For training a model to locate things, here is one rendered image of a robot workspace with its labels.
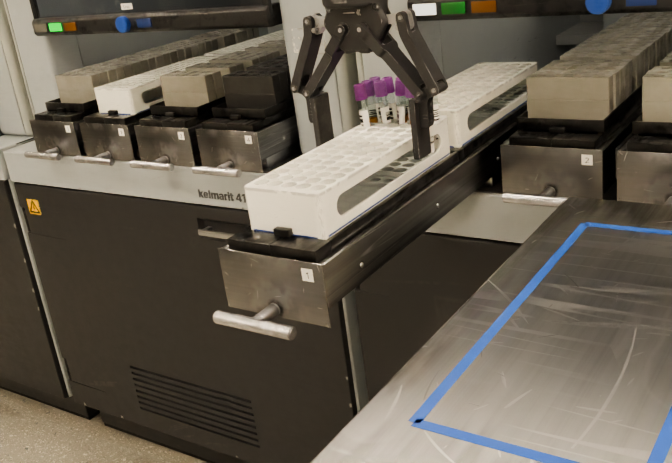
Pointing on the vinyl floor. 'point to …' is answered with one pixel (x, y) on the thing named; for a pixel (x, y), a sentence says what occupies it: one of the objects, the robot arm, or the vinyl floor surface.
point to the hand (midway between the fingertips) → (371, 143)
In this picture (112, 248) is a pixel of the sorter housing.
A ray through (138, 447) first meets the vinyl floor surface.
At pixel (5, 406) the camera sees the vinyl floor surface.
